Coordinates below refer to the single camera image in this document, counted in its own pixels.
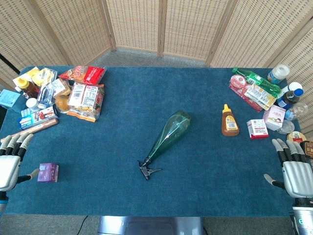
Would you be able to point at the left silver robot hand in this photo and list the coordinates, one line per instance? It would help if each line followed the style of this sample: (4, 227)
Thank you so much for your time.
(7, 166)

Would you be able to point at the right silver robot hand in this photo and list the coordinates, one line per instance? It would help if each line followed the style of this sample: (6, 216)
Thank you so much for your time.
(297, 172)

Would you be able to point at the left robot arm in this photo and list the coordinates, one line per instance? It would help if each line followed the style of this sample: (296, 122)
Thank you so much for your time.
(2, 203)

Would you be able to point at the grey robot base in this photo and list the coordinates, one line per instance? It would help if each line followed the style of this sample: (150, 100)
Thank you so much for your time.
(150, 225)

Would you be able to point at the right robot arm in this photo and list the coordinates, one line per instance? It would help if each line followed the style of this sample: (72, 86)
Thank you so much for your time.
(302, 215)

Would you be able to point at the clear water bottle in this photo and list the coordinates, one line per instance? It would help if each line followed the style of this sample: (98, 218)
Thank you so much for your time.
(296, 110)

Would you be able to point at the white small pill bottle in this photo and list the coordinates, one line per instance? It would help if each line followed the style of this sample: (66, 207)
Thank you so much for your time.
(32, 104)

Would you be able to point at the dark tea bottle blue cap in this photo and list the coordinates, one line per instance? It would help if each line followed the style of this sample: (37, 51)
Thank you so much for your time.
(288, 98)

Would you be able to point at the yellow cap honey bottle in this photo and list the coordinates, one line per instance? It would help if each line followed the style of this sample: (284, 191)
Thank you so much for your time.
(28, 88)

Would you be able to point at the amber honey squeeze bottle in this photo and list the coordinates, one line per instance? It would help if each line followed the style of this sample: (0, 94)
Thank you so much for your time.
(229, 122)

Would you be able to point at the green plastic soda bottle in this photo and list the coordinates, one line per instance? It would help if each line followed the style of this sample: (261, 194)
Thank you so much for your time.
(256, 80)

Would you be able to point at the green transparent spray bottle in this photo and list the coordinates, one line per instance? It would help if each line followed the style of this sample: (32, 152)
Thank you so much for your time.
(166, 137)

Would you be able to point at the dark brown box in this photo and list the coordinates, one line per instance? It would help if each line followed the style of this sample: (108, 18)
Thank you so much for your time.
(308, 149)

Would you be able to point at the round tin with label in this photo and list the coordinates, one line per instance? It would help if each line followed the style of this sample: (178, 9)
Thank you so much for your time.
(296, 137)

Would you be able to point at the small purple box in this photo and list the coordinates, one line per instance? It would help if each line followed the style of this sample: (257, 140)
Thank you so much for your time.
(48, 172)

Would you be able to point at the brown long stick pack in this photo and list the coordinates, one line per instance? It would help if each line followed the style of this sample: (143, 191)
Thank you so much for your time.
(29, 129)

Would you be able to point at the clear round plastic lid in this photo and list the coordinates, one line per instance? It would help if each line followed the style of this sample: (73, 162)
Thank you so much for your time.
(286, 126)

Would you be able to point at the blue toothpaste box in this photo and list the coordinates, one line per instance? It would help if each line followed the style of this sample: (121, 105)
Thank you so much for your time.
(36, 118)

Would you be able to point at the red white small carton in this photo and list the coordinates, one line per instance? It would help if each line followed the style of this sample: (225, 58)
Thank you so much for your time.
(257, 128)

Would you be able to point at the pink white medicine box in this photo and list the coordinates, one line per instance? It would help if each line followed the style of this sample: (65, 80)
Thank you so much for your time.
(274, 117)

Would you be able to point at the light blue tissue box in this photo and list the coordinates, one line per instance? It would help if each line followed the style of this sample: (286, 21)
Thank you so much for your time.
(9, 100)

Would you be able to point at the silver blue pouch pack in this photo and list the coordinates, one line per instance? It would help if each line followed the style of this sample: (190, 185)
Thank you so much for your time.
(45, 95)

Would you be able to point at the packaged bread bun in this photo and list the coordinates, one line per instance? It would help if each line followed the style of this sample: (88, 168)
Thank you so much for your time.
(62, 102)

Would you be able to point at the yellow white biscuit pack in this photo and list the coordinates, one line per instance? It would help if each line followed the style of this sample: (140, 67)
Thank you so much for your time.
(260, 96)

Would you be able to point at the clear wrapped snack pack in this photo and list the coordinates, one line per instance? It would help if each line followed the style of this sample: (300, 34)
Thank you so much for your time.
(60, 86)

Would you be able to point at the yellow snack packet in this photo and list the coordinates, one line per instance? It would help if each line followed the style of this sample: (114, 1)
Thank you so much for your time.
(45, 76)

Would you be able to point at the white lidded plastic jar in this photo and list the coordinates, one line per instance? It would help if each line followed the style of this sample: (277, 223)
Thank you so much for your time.
(278, 73)

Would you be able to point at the orange white noodle pack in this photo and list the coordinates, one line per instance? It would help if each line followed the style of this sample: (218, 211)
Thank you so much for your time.
(85, 101)

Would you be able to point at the red white sausage pack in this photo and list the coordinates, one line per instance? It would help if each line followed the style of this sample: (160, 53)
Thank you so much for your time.
(240, 86)

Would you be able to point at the red snack bag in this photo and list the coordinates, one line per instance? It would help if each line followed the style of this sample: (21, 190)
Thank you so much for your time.
(84, 73)

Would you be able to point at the blue table cloth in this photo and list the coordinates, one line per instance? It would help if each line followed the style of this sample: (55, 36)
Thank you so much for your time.
(151, 98)

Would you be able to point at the wicker folding screen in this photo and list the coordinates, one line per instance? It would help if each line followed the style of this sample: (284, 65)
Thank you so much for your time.
(156, 27)

